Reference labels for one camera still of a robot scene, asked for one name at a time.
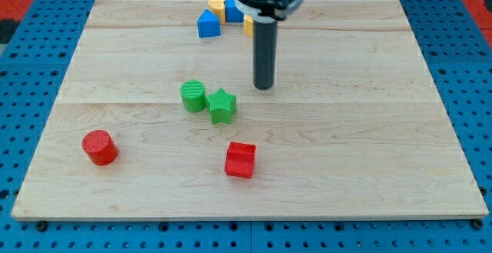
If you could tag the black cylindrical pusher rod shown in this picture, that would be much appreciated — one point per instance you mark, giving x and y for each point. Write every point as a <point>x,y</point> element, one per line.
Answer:
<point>264,54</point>

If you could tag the green star block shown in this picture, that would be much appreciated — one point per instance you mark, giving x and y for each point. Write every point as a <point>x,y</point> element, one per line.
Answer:
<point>221,106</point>

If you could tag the green cylinder block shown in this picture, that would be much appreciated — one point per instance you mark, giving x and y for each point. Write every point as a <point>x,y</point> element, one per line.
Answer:
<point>193,96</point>

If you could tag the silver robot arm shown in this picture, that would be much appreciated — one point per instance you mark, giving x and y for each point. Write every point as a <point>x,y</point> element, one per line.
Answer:
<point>266,14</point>

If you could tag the wooden board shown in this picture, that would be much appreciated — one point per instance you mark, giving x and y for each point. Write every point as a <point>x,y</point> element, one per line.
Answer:
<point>353,129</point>

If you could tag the yellow block behind rod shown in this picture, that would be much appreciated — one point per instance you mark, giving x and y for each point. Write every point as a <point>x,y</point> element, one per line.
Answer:
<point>248,26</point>

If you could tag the blue square block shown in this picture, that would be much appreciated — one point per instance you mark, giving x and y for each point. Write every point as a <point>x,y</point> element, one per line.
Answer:
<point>232,13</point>

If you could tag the yellow half-round block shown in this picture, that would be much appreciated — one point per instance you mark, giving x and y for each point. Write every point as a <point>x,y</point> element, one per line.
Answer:
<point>217,7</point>

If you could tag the blue house-shaped block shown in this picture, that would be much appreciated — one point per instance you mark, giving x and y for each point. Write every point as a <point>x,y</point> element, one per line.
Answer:
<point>208,25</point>

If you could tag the red square block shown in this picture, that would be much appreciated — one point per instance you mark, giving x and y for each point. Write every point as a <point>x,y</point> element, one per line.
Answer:
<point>239,161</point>

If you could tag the red cylinder block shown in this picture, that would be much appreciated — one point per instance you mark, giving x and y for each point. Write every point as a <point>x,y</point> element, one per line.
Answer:
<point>99,147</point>

